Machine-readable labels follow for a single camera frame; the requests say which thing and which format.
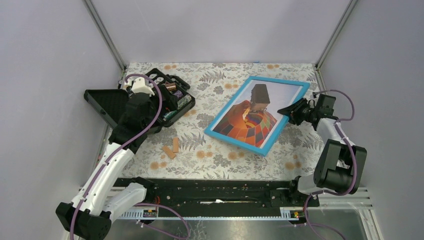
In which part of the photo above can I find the small wooden block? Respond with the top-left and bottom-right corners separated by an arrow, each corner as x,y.
172,137 -> 179,153
162,145 -> 176,160

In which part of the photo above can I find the wooden picture frame blue edge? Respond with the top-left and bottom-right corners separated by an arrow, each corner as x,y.
203,75 -> 311,157

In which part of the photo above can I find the aluminium corner post right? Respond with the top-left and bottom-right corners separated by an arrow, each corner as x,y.
315,0 -> 359,71

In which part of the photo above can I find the aluminium corner post left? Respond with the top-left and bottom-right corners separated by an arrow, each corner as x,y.
82,0 -> 126,72

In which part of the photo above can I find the hot air balloon photo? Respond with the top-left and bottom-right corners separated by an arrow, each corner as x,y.
211,79 -> 304,149

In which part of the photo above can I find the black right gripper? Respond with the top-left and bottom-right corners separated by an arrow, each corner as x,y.
277,98 -> 318,127

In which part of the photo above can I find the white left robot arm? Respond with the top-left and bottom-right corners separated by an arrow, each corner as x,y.
55,90 -> 164,240

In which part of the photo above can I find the floral patterned table mat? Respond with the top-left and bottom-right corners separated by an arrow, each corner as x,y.
120,62 -> 324,180

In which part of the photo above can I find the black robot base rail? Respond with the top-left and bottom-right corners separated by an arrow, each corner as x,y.
113,177 -> 320,218

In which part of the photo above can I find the aluminium corner post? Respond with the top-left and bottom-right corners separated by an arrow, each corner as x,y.
315,0 -> 359,71
82,0 -> 126,72

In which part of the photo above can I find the blue green poker chip stack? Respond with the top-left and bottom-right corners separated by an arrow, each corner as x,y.
163,94 -> 192,121

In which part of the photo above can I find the copper poker chip stack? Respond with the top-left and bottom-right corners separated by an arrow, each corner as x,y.
164,82 -> 177,93

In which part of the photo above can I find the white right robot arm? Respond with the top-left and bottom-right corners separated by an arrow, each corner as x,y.
277,94 -> 367,206

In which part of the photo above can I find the black poker chip case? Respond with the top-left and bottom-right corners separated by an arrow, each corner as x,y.
84,68 -> 196,134

